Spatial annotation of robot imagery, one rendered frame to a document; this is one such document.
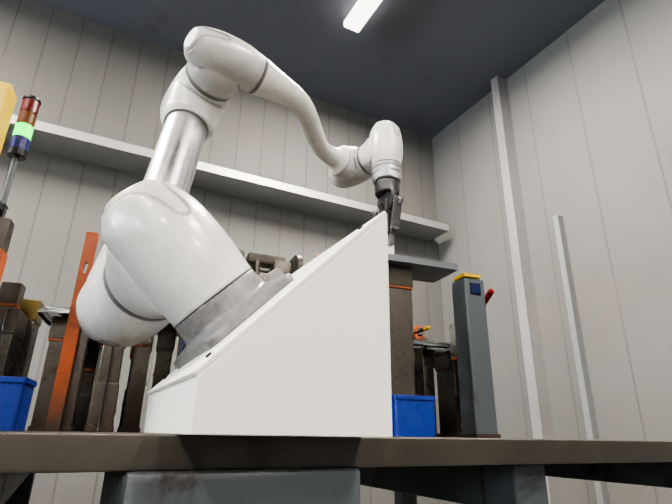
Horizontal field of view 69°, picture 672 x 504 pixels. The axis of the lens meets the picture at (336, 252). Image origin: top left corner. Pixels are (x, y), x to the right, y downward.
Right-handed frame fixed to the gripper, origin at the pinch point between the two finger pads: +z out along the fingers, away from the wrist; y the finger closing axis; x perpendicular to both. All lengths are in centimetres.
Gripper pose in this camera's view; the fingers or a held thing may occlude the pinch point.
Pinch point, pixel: (388, 246)
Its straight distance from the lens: 140.9
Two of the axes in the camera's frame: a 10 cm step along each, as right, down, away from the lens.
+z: -0.1, 9.4, -3.5
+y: 5.0, -3.0, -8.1
